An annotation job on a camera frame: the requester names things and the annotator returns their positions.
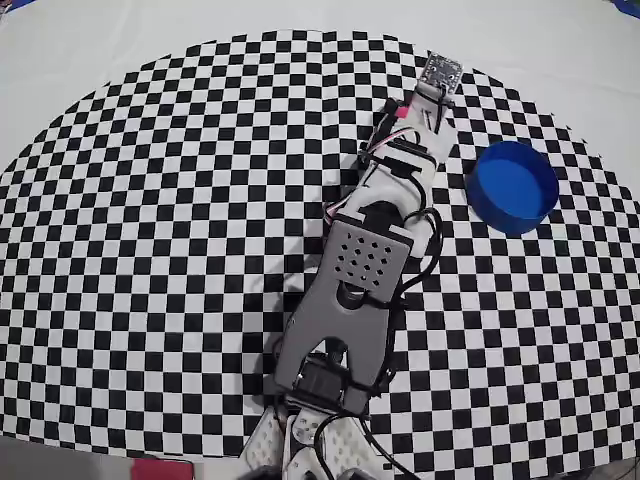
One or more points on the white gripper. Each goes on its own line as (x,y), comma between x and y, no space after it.
(434,134)

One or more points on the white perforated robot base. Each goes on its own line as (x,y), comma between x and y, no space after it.
(350,440)

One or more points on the grey and white robot arm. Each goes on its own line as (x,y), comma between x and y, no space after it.
(325,320)

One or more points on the blue round box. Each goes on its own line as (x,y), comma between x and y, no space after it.
(510,185)

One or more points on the checkerboard printed white sheet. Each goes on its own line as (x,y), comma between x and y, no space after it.
(150,200)

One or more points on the red flat object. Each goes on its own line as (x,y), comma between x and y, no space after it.
(162,470)

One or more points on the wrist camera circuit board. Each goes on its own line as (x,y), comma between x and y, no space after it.
(440,72)

